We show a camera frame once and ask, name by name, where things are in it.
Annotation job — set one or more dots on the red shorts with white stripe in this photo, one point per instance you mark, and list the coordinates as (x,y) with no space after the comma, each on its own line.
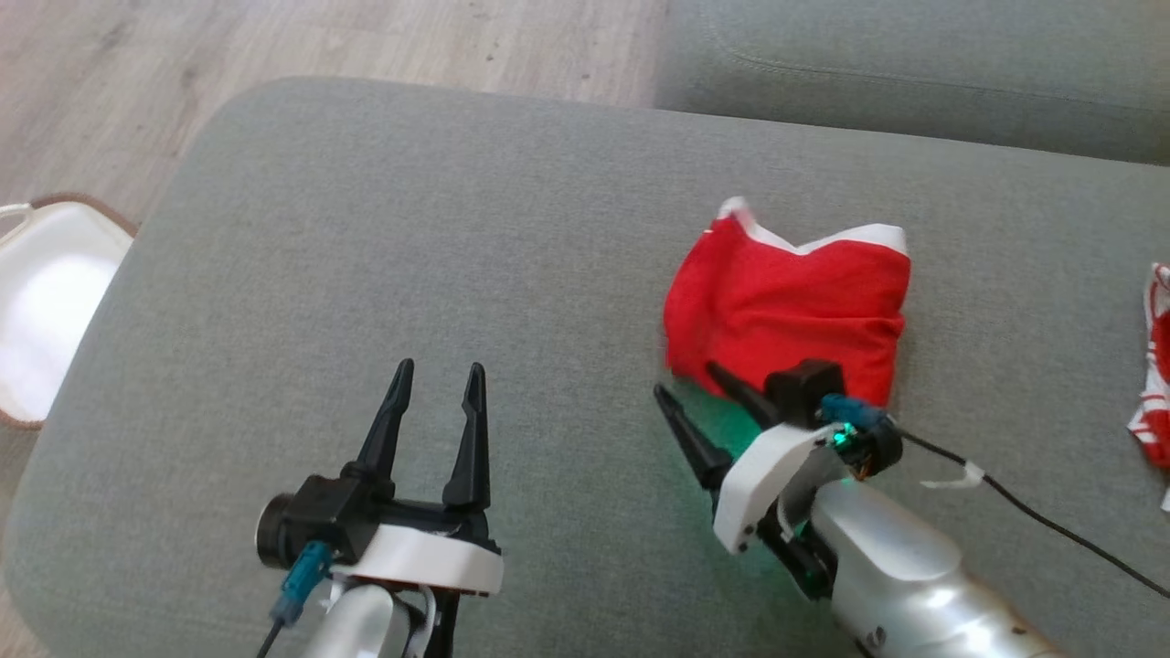
(786,302)

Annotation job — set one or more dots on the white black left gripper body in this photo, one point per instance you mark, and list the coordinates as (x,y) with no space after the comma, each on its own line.
(430,557)

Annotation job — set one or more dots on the white laundry basket brown rim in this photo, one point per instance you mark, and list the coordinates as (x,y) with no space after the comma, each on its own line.
(46,311)

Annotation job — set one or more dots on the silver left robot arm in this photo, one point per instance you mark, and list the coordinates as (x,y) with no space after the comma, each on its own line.
(356,626)

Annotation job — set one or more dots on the red jersey with white print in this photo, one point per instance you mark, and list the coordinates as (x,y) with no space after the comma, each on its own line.
(1159,411)

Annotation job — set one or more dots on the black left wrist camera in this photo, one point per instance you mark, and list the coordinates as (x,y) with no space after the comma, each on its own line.
(311,521)

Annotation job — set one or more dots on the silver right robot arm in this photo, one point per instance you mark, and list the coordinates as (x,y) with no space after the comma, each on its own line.
(896,576)

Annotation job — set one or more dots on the large grey sofa chaise cushion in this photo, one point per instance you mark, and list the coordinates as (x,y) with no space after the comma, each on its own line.
(411,274)

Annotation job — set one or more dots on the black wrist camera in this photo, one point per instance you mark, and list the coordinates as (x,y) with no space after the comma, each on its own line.
(804,388)
(311,521)

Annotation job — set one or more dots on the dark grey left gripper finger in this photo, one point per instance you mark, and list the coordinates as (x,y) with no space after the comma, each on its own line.
(388,439)
(472,457)

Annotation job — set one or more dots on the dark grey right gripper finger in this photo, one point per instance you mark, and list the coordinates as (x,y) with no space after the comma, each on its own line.
(699,448)
(749,402)

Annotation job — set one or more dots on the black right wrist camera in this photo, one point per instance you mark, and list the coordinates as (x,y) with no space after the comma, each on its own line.
(804,388)

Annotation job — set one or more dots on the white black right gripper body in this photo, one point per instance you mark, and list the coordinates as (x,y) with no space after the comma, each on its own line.
(763,475)

